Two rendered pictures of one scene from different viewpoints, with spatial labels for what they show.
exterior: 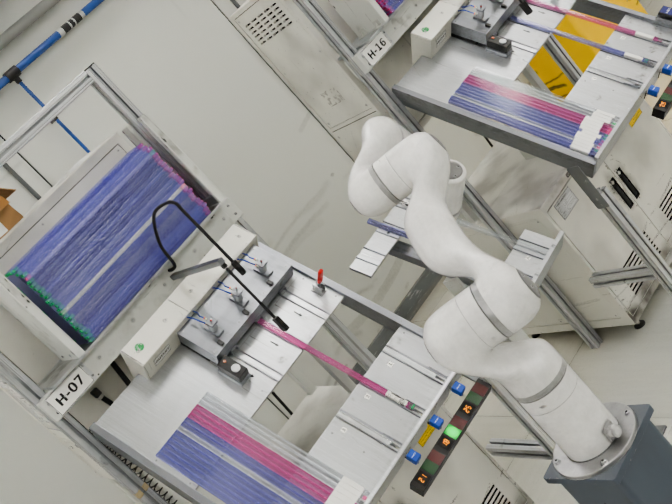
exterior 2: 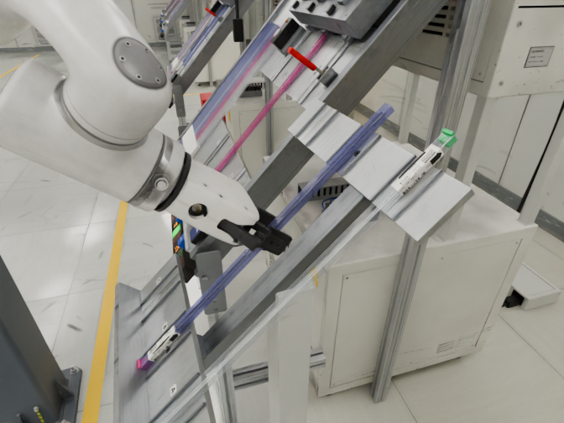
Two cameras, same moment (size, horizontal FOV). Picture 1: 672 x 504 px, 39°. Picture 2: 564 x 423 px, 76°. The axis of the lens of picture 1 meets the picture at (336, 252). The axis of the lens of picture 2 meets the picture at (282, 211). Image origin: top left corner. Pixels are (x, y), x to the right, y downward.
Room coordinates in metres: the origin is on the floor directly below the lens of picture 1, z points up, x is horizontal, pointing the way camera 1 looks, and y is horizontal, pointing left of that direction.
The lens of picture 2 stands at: (2.57, -0.61, 1.20)
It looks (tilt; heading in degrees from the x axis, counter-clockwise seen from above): 32 degrees down; 102
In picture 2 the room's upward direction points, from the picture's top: straight up
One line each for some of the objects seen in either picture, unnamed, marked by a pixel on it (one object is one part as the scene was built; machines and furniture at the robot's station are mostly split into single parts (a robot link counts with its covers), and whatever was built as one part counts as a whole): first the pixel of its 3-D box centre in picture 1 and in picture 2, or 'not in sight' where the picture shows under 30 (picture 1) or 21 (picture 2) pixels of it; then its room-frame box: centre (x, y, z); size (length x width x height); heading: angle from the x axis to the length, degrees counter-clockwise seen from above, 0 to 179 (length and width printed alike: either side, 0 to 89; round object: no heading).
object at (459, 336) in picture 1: (488, 346); not in sight; (1.64, -0.09, 1.00); 0.19 x 0.12 x 0.24; 74
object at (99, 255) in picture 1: (111, 241); not in sight; (2.58, 0.42, 1.52); 0.51 x 0.13 x 0.27; 118
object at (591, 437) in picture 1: (568, 410); not in sight; (1.63, -0.12, 0.79); 0.19 x 0.19 x 0.18
